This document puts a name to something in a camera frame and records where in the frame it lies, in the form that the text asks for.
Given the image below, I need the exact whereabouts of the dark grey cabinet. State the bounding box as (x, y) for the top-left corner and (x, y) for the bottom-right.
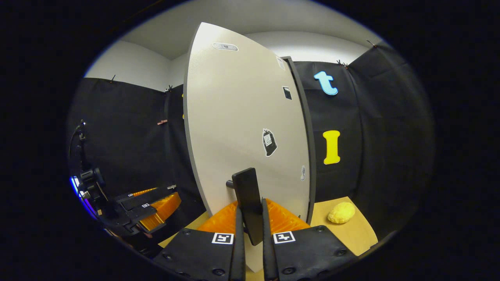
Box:
(281, 56), (317, 225)

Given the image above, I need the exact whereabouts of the light grey cabinet door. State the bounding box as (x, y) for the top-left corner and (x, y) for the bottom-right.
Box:
(183, 22), (311, 274)

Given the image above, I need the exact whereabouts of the black backdrop cloth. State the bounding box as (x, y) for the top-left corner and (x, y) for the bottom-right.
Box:
(66, 41), (436, 250)

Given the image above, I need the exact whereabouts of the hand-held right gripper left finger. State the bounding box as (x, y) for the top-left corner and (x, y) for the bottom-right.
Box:
(152, 200), (246, 281)

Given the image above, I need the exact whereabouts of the black door handle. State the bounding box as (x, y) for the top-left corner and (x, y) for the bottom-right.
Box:
(226, 168), (264, 246)

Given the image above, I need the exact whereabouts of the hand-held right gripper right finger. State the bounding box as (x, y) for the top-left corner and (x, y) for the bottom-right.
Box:
(261, 198), (358, 281)

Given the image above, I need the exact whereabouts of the yellow lumpy toy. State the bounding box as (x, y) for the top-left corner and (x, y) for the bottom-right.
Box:
(327, 201), (356, 224)

